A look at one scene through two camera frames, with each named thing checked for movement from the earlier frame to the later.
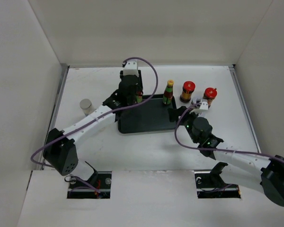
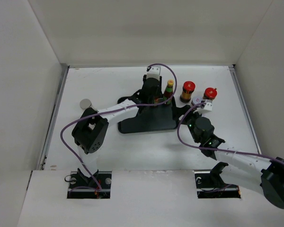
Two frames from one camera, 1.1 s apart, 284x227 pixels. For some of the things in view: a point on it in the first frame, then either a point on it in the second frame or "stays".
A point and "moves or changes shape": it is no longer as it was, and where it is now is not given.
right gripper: (173, 113) stays
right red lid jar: (210, 93) stays
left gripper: (139, 80) to (158, 91)
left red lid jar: (188, 87) stays
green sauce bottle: (139, 98) moves or changes shape
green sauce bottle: (168, 94) stays
